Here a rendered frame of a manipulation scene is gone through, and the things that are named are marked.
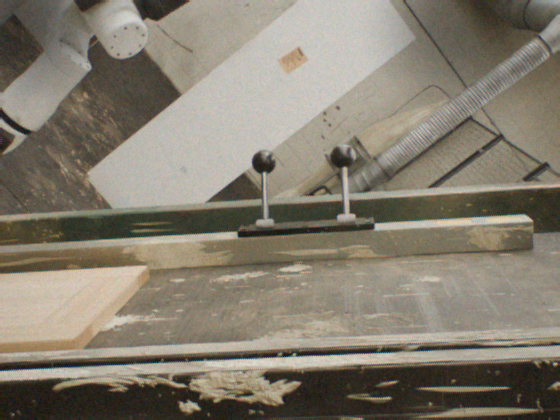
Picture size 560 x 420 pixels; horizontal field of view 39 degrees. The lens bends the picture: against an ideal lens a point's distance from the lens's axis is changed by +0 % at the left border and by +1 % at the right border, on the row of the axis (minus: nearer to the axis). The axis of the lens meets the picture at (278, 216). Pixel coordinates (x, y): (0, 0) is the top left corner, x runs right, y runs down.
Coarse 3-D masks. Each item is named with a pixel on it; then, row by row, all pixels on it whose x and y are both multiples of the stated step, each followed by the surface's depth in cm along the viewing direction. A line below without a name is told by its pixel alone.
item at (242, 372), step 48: (384, 336) 59; (432, 336) 58; (480, 336) 57; (528, 336) 57; (0, 384) 56; (48, 384) 56; (96, 384) 55; (144, 384) 55; (192, 384) 55; (240, 384) 55; (288, 384) 54; (336, 384) 54; (384, 384) 54; (432, 384) 53; (480, 384) 53; (528, 384) 53
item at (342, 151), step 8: (344, 144) 119; (336, 152) 118; (344, 152) 118; (352, 152) 119; (336, 160) 118; (344, 160) 118; (352, 160) 119; (344, 168) 119; (344, 176) 118; (344, 184) 118; (344, 192) 117; (344, 200) 117; (344, 208) 116; (344, 216) 116; (352, 216) 115
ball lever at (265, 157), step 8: (256, 152) 120; (264, 152) 120; (256, 160) 119; (264, 160) 119; (272, 160) 119; (256, 168) 120; (264, 168) 119; (272, 168) 120; (264, 176) 120; (264, 184) 119; (264, 192) 119; (264, 200) 118; (264, 208) 118; (264, 216) 117; (256, 224) 117; (264, 224) 116; (272, 224) 116
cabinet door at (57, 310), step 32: (0, 288) 107; (32, 288) 105; (64, 288) 104; (96, 288) 101; (128, 288) 102; (0, 320) 91; (32, 320) 90; (64, 320) 88; (96, 320) 88; (0, 352) 82
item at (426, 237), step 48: (96, 240) 122; (144, 240) 119; (192, 240) 116; (240, 240) 115; (288, 240) 115; (336, 240) 114; (384, 240) 114; (432, 240) 113; (480, 240) 113; (528, 240) 112
